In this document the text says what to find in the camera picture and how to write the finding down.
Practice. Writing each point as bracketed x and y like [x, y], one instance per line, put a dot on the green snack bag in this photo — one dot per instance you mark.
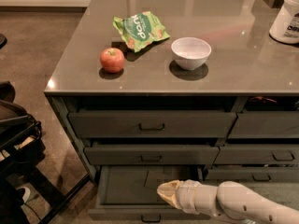
[140, 30]

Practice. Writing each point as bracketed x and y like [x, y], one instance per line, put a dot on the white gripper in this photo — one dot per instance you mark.
[188, 195]

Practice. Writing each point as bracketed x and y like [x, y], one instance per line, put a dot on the grey cabinet frame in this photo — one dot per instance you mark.
[210, 137]

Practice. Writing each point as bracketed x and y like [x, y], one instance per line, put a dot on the grey drawer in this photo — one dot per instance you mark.
[142, 154]
[266, 124]
[151, 123]
[258, 154]
[121, 194]
[254, 174]

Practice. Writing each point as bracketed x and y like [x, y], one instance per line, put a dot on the square card in drawer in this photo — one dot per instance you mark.
[154, 179]

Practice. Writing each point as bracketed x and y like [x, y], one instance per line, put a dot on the black cart with cables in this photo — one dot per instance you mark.
[21, 150]

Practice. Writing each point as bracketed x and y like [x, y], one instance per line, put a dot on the red apple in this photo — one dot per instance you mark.
[112, 60]

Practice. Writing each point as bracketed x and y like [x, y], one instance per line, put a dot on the white plastic jar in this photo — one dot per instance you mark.
[285, 28]

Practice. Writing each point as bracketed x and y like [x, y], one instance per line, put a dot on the white bowl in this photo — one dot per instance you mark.
[190, 53]

